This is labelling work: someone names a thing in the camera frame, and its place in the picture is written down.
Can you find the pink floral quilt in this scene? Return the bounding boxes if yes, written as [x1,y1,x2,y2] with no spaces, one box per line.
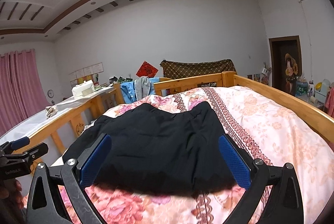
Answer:
[88,86,333,223]

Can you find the crumpled white cloth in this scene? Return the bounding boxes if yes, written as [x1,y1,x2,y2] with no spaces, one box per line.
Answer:
[45,105,58,118]

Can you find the person left hand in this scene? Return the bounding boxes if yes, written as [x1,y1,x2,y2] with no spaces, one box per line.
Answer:
[1,179,24,209]

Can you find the red diamond wall decoration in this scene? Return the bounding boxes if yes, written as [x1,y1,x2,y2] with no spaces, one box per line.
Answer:
[136,61,158,78]

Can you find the brown patterned cloth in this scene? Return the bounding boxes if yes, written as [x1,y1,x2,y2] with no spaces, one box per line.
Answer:
[160,59,236,79]

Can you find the wooden bed frame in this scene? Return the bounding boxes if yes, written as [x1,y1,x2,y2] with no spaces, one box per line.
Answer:
[15,71,333,154]

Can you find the white box on desk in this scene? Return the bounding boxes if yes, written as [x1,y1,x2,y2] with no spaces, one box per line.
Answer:
[72,80,95,98]

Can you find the grey striped garment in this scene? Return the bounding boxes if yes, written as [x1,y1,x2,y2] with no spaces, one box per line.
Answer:
[134,76,151,100]

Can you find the round wall clock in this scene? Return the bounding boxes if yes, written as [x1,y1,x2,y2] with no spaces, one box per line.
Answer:
[48,89,54,99]

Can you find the blue shirt on rail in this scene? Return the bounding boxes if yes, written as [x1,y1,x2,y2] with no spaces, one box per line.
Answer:
[121,78,160,104]

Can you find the papers on wall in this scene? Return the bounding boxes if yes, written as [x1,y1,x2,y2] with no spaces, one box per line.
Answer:
[68,62,104,81]

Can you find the pink curtain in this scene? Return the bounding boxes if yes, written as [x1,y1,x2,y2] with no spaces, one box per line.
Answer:
[1,49,49,135]

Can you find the black puffer jacket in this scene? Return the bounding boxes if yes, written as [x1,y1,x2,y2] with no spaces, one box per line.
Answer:
[63,102,236,196]

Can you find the white desk top cover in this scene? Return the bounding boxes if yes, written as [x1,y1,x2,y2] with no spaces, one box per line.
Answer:
[1,87,113,144]

